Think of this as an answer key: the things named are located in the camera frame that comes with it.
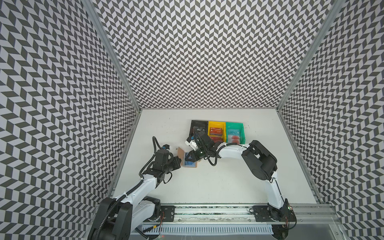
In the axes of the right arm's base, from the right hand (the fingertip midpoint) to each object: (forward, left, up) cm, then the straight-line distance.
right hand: (187, 160), depth 89 cm
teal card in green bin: (+21, -31, -1) cm, 38 cm away
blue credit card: (-2, -2, -1) cm, 2 cm away
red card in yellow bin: (+21, -19, 0) cm, 28 cm away
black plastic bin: (+26, -9, 0) cm, 28 cm away
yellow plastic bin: (+26, -21, +2) cm, 34 cm away
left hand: (-1, +3, +1) cm, 4 cm away
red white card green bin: (+15, -31, -1) cm, 35 cm away
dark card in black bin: (+24, -8, -1) cm, 25 cm away
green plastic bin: (+24, -33, +3) cm, 41 cm away
